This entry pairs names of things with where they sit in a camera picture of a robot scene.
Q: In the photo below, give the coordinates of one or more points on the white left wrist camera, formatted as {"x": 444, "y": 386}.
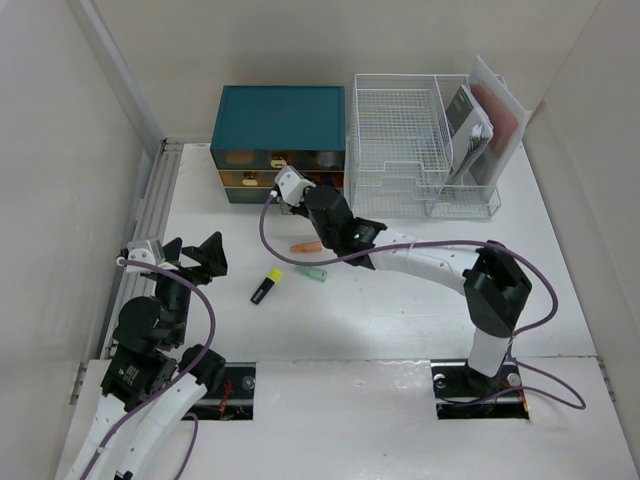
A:
{"x": 142, "y": 256}

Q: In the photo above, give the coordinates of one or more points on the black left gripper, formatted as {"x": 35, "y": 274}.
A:
{"x": 210, "y": 256}

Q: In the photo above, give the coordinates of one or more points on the Canon setup guide booklet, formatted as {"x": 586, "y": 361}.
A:
{"x": 470, "y": 131}

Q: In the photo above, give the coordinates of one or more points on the clear mesh zip pouch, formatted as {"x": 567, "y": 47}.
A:
{"x": 508, "y": 118}

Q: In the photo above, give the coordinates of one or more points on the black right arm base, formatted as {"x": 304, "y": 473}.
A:
{"x": 461, "y": 393}

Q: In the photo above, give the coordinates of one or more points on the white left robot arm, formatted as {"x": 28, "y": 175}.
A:
{"x": 145, "y": 392}

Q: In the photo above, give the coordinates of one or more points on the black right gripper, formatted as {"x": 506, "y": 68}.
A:
{"x": 302, "y": 209}

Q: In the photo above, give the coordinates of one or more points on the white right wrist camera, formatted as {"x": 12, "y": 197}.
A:
{"x": 291, "y": 186}

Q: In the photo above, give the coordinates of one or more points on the orange transparent stapler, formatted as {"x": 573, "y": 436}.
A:
{"x": 307, "y": 248}

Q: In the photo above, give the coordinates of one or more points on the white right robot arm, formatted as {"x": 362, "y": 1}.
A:
{"x": 378, "y": 306}

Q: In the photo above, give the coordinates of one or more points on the white wire desk organizer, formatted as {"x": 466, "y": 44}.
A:
{"x": 401, "y": 151}

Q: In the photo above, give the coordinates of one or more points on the aluminium rail frame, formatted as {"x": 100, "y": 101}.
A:
{"x": 150, "y": 213}

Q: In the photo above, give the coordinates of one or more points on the black yellow highlighter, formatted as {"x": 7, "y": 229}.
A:
{"x": 271, "y": 279}

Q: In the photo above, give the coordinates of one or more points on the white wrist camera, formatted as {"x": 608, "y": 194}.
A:
{"x": 142, "y": 256}
{"x": 291, "y": 186}

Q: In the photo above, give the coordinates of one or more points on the teal drawer cabinet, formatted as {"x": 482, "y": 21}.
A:
{"x": 260, "y": 130}

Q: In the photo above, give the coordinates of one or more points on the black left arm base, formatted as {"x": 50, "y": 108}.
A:
{"x": 234, "y": 398}

